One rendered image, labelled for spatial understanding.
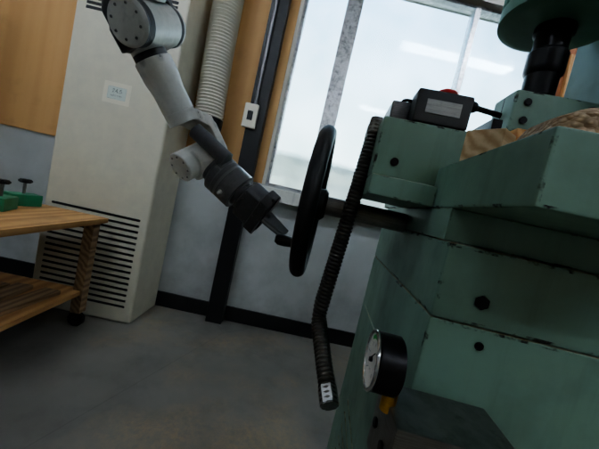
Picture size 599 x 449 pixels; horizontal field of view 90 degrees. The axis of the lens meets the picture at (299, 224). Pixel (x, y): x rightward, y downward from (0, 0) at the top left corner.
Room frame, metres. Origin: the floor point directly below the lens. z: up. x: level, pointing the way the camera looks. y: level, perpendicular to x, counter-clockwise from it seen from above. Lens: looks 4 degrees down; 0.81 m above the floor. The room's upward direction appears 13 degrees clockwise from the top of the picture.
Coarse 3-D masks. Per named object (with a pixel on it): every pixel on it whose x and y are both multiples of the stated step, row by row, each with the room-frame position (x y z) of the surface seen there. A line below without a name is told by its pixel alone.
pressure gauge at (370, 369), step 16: (384, 336) 0.30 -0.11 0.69; (400, 336) 0.31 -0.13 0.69; (368, 352) 0.33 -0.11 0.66; (384, 352) 0.28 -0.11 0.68; (400, 352) 0.29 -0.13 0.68; (368, 368) 0.31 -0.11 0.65; (384, 368) 0.28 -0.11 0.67; (400, 368) 0.28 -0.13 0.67; (368, 384) 0.30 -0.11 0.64; (384, 384) 0.28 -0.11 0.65; (400, 384) 0.27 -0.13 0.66; (384, 400) 0.30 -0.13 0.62
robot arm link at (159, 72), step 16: (144, 0) 0.53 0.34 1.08; (160, 16) 0.55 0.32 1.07; (176, 16) 0.60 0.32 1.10; (160, 32) 0.56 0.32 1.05; (176, 32) 0.60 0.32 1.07; (128, 48) 0.55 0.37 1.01; (144, 48) 0.56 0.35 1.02; (160, 48) 0.59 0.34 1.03; (144, 64) 0.58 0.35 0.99; (160, 64) 0.59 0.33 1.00; (144, 80) 0.60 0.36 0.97; (160, 80) 0.59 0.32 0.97; (176, 80) 0.61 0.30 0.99; (160, 96) 0.60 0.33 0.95; (176, 96) 0.61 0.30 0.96
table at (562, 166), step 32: (480, 160) 0.32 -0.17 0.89; (512, 160) 0.26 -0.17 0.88; (544, 160) 0.22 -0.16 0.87; (576, 160) 0.22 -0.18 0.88; (384, 192) 0.43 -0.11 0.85; (416, 192) 0.43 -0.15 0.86; (448, 192) 0.38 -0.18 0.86; (480, 192) 0.30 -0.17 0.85; (512, 192) 0.25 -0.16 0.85; (544, 192) 0.22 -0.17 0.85; (576, 192) 0.22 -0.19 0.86; (544, 224) 0.32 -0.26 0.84; (576, 224) 0.26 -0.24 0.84
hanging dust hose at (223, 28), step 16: (224, 0) 1.58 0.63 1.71; (240, 0) 1.62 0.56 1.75; (224, 16) 1.58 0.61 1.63; (240, 16) 1.66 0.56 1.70; (208, 32) 1.59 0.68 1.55; (224, 32) 1.58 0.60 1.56; (208, 48) 1.58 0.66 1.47; (224, 48) 1.59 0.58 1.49; (208, 64) 1.58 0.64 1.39; (224, 64) 1.60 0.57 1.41; (208, 80) 1.57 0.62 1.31; (224, 80) 1.62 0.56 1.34; (208, 96) 1.57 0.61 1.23; (224, 96) 1.63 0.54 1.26; (208, 112) 1.58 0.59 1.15
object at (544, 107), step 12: (516, 96) 0.52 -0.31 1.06; (528, 96) 0.51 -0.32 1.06; (540, 96) 0.51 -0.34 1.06; (552, 96) 0.51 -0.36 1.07; (504, 108) 0.54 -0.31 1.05; (516, 108) 0.51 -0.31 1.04; (528, 108) 0.51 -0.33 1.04; (540, 108) 0.51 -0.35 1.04; (552, 108) 0.51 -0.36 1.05; (564, 108) 0.51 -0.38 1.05; (576, 108) 0.51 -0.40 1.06; (504, 120) 0.53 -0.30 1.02; (516, 120) 0.51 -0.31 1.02; (528, 120) 0.51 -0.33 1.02; (540, 120) 0.51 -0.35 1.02
